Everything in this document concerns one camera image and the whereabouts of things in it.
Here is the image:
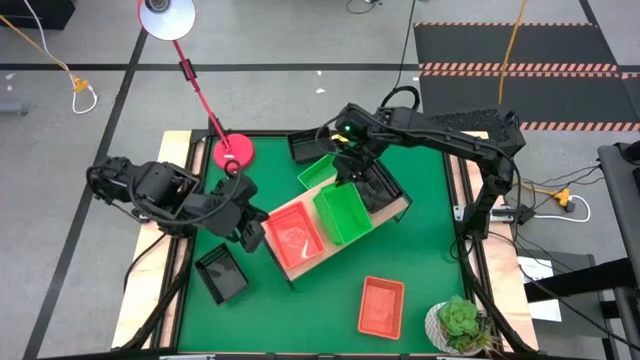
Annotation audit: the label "black box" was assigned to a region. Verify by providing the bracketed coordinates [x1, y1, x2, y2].
[0, 0, 77, 31]

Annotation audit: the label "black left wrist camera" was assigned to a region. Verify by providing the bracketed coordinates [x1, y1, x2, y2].
[213, 171, 260, 207]

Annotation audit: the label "silver metal bracket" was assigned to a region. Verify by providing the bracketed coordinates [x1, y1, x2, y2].
[452, 203, 519, 223]

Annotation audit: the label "yellow hanging cable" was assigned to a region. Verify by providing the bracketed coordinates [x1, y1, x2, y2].
[497, 0, 529, 105]

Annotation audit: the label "black power adapter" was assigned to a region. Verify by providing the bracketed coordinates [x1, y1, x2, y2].
[514, 203, 537, 225]

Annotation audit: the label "grey floor object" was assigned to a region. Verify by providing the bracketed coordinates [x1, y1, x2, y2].
[0, 101, 30, 118]

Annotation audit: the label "succulent in white pot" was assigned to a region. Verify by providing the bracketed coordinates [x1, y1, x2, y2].
[424, 294, 501, 357]

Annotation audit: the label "black coiled cable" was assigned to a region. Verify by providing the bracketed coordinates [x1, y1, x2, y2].
[380, 0, 422, 112]

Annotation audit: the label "wooden board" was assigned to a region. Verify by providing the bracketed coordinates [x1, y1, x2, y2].
[254, 154, 414, 291]

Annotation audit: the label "white floor cable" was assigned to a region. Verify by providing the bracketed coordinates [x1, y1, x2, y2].
[22, 0, 100, 116]

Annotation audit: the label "orange power plug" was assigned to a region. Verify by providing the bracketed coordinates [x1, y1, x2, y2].
[551, 187, 575, 207]

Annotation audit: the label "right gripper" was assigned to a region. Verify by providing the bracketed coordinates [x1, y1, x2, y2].
[335, 139, 386, 209]

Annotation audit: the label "green slotted plastic basket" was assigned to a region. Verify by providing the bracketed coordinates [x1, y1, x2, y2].
[296, 152, 339, 191]
[312, 181, 375, 247]

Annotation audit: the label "red desk lamp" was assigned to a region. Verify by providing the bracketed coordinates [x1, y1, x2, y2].
[136, 0, 256, 174]

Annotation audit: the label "orange extension cable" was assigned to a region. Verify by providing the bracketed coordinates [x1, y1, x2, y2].
[0, 13, 92, 94]

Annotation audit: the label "black bar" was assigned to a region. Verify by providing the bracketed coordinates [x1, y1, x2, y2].
[523, 256, 640, 304]

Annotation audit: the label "orange slotted plastic basket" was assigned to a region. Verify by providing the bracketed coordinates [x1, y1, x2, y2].
[356, 275, 406, 342]
[263, 200, 328, 272]

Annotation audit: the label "black floor mat striped edges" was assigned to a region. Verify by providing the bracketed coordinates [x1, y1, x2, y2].
[412, 21, 640, 133]

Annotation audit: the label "black perforated computer case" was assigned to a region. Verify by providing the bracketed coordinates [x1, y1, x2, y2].
[424, 107, 527, 157]

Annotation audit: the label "white paper sheet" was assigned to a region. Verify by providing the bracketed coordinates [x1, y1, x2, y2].
[517, 254, 564, 324]

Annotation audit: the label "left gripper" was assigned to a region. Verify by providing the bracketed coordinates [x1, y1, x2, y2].
[187, 192, 271, 254]

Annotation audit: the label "green table mat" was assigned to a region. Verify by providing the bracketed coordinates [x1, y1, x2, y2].
[177, 134, 469, 354]

